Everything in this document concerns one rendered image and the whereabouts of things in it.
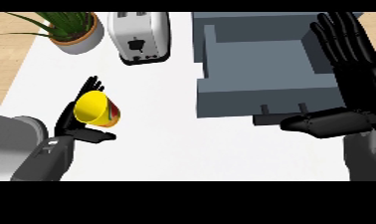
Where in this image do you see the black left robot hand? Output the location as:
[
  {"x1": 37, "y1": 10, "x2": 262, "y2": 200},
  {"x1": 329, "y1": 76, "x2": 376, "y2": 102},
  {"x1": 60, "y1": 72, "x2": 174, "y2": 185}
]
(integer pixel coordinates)
[{"x1": 53, "y1": 75, "x2": 118, "y2": 143}]

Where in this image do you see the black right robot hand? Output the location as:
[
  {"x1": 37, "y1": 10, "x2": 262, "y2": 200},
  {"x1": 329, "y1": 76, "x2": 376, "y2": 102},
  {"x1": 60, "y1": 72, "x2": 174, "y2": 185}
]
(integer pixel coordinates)
[{"x1": 279, "y1": 12, "x2": 376, "y2": 139}]

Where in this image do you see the yellow cup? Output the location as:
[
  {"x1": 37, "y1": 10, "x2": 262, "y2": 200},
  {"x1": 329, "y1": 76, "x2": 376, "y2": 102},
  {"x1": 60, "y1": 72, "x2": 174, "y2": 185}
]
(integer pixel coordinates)
[{"x1": 72, "y1": 90, "x2": 122, "y2": 128}]

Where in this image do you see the grey open drawer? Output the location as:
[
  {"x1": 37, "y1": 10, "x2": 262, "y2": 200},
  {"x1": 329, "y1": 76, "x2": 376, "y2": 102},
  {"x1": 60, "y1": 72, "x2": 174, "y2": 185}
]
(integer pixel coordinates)
[{"x1": 195, "y1": 24, "x2": 346, "y2": 119}]

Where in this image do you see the grey cabinet body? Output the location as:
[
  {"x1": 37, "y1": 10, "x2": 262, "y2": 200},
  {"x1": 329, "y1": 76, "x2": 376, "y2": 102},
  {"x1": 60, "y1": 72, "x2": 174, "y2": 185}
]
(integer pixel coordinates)
[{"x1": 190, "y1": 12, "x2": 366, "y2": 64}]

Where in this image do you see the green potted plant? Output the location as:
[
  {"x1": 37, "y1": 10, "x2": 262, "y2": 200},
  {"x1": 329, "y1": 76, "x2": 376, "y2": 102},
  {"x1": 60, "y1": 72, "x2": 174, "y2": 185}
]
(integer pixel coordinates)
[{"x1": 0, "y1": 12, "x2": 106, "y2": 56}]

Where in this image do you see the white toaster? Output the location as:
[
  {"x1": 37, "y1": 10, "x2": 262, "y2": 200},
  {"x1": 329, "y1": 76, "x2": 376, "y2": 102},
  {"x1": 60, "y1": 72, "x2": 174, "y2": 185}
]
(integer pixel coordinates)
[{"x1": 106, "y1": 12, "x2": 174, "y2": 67}]

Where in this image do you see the dark drawer handle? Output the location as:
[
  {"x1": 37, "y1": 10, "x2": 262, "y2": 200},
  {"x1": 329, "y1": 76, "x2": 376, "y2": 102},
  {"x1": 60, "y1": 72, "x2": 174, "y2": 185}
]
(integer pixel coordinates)
[{"x1": 251, "y1": 103, "x2": 311, "y2": 126}]

